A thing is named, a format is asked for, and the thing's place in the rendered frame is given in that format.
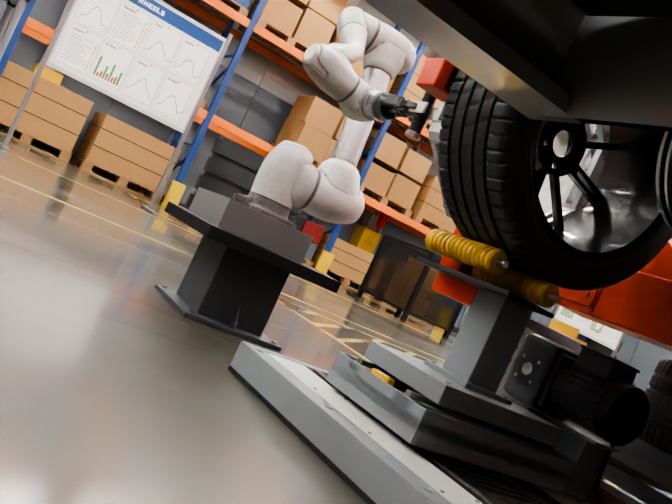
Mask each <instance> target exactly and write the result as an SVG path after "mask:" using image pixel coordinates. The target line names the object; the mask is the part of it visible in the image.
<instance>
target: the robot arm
mask: <svg viewBox="0 0 672 504"><path fill-rule="evenodd" d="M337 34H338V37H339V40H340V42H341V44H340V43H331V44H328V45H325V44H322V43H316V44H313V45H311V46H310V47H308V49H307V50H306V51H305V53H304V55H303V66H304V69H305V71H306V72H307V74H308V76H309V77H310V78H311V79H312V80H313V82H314V83H315V84H316V85H317V86H318V87H319V88H320V89H321V90H323V91H324V92H325V93H326V94H327V95H329V96H330V97H332V98H333V99H334V100H335V101H336V102H337V103H338V104H339V107H340V109H341V111H342V113H343V114H344V115H345V116H346V119H345V121H344V124H343V127H342V129H341V132H340V134H339V137H338V139H337V142H336V145H335V147H334V150H333V152H332V155H331V158H330V159H328V160H326V161H324V162H322V163H321V165H320V166H319V167H318V169H317V168H316V167H315V166H314V165H312V163H313V156H312V154H311V152H310V151H309V150H308V148H306V147H305V146H302V145H300V144H297V143H294V142H291V141H287V140H285V141H283V142H281V143H280V144H278V145H277V146H275V147H274V148H273V149H272V150H271V151H270V152H269V154H268V155H267V156H266V158H265V160H264V161H263V163H262V165H261V167H260V169H259V171H258V173H257V175H256V178H255V180H254V183H253V186H252V188H251V191H250V193H249V195H242V194H239V193H236V192H235V193H234V194H233V196H232V197H233V199H234V200H237V202H239V203H242V204H244V205H246V206H248V207H250V208H252V209H254V210H256V211H258V212H261V213H263V214H265V215H267V216H269V217H271V218H273V219H275V220H277V221H279V222H282V223H284V224H286V225H288V226H290V227H292V228H294V229H295V228H296V225H294V224H293V223H292V222H291V221H289V220H288V216H289V213H290V210H291V208H292V207H296V208H299V209H301V210H303V211H304V212H306V213H307V214H309V215H311V216H313V217H315V218H318V219H320V220H322V221H325V222H328V223H332V224H351V223H354V222H355V221H357V220H358V219H359V217H360V216H361V214H362V212H363V210H364V203H365V199H364V195H363V193H362V191H360V175H359V172H358V170H357V169H356V167H357V165H358V162H359V159H360V157H361V154H362V152H363V149H364V146H365V144H366V141H367V138H368V136H369V133H370V130H371V128H372V125H373V123H374V121H379V122H384V121H387V120H393V119H395V118H397V117H404V118H407V117H408V121H409V122H412V120H413V117H414V116H415V113H416V112H417V113H425V111H426V109H427V106H428V104H429V103H428V102H419V101H411V100H405V99H406V98H405V97H402V96H396V95H393V94H390V93H388V92H386V89H387V86H388V84H389V81H391V80H392V79H394V78H395V76H396V75H401V74H405V73H406V72H408V71H409V70H410V69H411V68H412V66H413V65H414V63H415V60H416V51H415V48H414V47H413V45H412V44H411V42H410V41H409V40H408V39H407V38H406V37H405V36H404V35H402V34H401V33H400V32H398V31H397V30H395V29H394V28H392V27H391V26H389V25H388V24H385V23H383V22H381V21H379V20H378V19H376V18H374V17H372V16H371V15H369V14H367V13H365V12H363V11H362V10H361V9H360V8H358V7H353V6H351V7H347V8H345V9H344V10H343V12H342V13H341V15H340V16H339V18H338V20H337ZM363 54H364V55H363ZM362 56H363V68H364V72H363V75H362V77H361V78H360V77H359V76H358V75H357V74H356V73H355V71H354V70H353V68H352V65H351V64H350V63H355V62H357V61H359V60H360V59H361V58H362Z"/></svg>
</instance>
